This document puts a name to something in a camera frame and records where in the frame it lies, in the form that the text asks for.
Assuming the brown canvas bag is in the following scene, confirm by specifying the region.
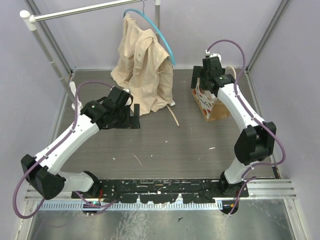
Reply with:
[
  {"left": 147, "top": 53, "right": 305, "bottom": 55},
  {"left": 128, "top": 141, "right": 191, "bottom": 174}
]
[{"left": 192, "top": 77, "right": 231, "bottom": 122}]

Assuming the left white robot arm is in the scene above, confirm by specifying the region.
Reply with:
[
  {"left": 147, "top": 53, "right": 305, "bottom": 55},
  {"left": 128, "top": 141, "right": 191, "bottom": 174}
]
[{"left": 21, "top": 86, "right": 140, "bottom": 200}]

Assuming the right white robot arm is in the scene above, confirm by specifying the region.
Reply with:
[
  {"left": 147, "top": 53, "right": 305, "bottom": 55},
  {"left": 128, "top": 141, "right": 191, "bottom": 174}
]
[{"left": 190, "top": 54, "right": 277, "bottom": 197}]

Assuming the beige shirt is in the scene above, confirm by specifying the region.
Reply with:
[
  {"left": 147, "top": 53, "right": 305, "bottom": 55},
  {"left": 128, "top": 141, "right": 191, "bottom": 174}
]
[{"left": 110, "top": 14, "right": 175, "bottom": 116}]

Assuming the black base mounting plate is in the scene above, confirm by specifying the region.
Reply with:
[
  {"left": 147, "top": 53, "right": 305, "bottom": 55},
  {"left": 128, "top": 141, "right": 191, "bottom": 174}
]
[{"left": 80, "top": 178, "right": 243, "bottom": 204}]

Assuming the blue clothes hanger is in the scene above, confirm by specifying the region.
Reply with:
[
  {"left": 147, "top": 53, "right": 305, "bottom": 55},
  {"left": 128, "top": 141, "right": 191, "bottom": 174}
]
[{"left": 123, "top": 0, "right": 176, "bottom": 66}]

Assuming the white clothes rack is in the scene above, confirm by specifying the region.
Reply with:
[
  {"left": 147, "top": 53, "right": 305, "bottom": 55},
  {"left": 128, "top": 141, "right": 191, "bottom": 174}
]
[{"left": 19, "top": 0, "right": 162, "bottom": 112}]

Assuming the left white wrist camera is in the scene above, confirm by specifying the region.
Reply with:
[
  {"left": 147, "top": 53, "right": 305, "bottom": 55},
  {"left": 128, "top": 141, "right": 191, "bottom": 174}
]
[{"left": 123, "top": 88, "right": 133, "bottom": 106}]

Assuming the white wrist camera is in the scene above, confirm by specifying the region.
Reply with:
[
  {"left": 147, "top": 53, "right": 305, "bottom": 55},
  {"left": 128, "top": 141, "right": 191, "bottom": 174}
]
[
  {"left": 123, "top": 88, "right": 133, "bottom": 106},
  {"left": 205, "top": 49, "right": 222, "bottom": 61}
]

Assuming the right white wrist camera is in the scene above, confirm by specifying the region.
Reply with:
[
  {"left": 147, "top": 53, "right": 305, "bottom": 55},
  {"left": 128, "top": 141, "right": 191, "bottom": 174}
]
[{"left": 205, "top": 49, "right": 222, "bottom": 61}]

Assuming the aluminium front rail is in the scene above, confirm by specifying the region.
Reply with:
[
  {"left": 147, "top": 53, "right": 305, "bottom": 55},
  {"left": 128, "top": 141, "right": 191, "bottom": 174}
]
[{"left": 25, "top": 178, "right": 297, "bottom": 214}]

